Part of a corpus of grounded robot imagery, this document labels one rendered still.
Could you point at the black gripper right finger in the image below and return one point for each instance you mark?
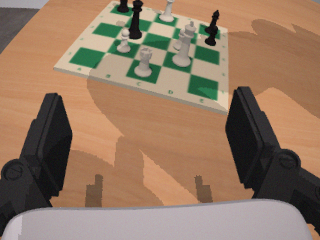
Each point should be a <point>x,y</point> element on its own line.
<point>259,159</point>

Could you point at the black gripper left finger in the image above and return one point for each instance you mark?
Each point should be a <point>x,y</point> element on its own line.
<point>41,167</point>

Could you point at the green and white chessboard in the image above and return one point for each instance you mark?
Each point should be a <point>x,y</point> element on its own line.
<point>203,84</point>

